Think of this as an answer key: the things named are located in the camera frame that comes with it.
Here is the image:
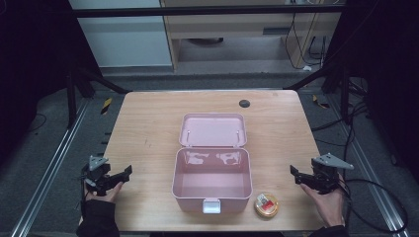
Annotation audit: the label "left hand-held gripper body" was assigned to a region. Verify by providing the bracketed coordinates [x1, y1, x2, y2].
[81, 154, 113, 198]

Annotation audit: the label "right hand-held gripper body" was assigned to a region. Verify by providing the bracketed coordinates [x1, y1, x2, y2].
[309, 152, 356, 196]

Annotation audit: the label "person's left hand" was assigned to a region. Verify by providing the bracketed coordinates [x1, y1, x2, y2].
[83, 181, 125, 204]

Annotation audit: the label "person's right hand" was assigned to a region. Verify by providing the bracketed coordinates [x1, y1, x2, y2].
[298, 173, 347, 229]

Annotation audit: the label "round yellow tin red label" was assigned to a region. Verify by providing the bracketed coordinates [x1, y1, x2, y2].
[253, 192, 280, 219]

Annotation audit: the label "yellow black tape strip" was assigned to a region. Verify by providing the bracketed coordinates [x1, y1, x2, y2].
[100, 97, 114, 116]
[311, 94, 331, 110]

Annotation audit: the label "black metal stand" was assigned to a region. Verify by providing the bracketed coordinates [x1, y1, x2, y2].
[284, 64, 353, 125]
[64, 66, 132, 130]

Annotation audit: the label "pink plastic storage box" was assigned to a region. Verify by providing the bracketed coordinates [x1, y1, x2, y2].
[170, 112, 254, 215]

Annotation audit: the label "black curtain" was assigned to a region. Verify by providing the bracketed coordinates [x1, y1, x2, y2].
[324, 0, 419, 184]
[0, 0, 104, 162]

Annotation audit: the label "white cabinet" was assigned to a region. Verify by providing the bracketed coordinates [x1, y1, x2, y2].
[68, 0, 174, 69]

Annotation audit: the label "light wooden desk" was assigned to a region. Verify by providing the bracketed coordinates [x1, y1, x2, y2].
[159, 0, 344, 72]

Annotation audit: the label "aluminium floor rail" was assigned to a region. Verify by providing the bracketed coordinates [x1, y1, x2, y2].
[9, 98, 91, 237]
[328, 94, 413, 237]

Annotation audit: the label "black floor cables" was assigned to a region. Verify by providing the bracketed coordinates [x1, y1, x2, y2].
[310, 77, 372, 149]

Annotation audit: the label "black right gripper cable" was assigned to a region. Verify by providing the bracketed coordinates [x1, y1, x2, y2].
[337, 177, 410, 234]

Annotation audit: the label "black hanging cables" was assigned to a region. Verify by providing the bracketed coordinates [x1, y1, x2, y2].
[284, 12, 331, 71]

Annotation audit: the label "black horizontal frame bar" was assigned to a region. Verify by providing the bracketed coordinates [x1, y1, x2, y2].
[70, 4, 346, 19]

